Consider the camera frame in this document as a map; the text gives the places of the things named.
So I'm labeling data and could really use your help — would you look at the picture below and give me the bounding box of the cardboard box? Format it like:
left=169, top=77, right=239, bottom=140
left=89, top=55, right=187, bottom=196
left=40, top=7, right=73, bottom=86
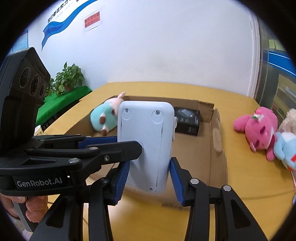
left=43, top=94, right=228, bottom=208

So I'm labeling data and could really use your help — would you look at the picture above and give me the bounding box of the pig plush teal shirt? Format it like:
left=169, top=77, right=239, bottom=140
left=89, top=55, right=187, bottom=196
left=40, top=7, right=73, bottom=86
left=90, top=91, right=126, bottom=136

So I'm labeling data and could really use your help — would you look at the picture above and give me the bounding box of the beige plush toy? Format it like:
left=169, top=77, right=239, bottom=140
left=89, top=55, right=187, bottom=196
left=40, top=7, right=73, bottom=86
left=278, top=108, right=296, bottom=135

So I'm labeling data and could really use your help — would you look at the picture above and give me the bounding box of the blue wall banner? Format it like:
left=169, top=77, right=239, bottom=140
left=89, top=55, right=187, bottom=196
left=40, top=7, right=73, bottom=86
left=42, top=1, right=95, bottom=50

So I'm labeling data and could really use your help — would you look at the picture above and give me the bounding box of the potted green plant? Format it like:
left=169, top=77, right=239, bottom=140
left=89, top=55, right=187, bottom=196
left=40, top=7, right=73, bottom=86
left=52, top=62, right=85, bottom=96

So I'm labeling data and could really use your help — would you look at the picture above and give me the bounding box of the red wall notice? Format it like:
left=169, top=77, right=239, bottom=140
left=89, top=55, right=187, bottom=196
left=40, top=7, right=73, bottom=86
left=83, top=11, right=102, bottom=32

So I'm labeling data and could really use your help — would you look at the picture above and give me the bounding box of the black product box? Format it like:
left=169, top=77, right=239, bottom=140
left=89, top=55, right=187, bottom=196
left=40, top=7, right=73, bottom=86
left=174, top=108, right=200, bottom=136

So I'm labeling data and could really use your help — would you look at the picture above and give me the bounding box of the pink bear plush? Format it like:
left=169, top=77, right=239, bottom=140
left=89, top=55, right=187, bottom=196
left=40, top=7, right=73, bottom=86
left=233, top=107, right=278, bottom=161

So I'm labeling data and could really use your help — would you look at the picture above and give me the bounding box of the white power bank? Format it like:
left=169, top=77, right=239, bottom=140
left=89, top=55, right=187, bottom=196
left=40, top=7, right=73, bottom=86
left=117, top=100, right=177, bottom=194

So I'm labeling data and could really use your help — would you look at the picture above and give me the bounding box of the green cloth table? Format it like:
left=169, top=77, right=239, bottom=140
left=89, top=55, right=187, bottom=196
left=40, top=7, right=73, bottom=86
left=36, top=86, right=92, bottom=126

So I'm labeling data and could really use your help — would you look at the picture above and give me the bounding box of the person's left hand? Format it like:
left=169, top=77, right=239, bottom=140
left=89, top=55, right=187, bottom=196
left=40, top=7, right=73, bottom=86
left=1, top=194, right=49, bottom=222

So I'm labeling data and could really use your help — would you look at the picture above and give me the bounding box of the light blue plush toy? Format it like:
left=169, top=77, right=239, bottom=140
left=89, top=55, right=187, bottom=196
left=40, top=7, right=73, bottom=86
left=273, top=132, right=296, bottom=171

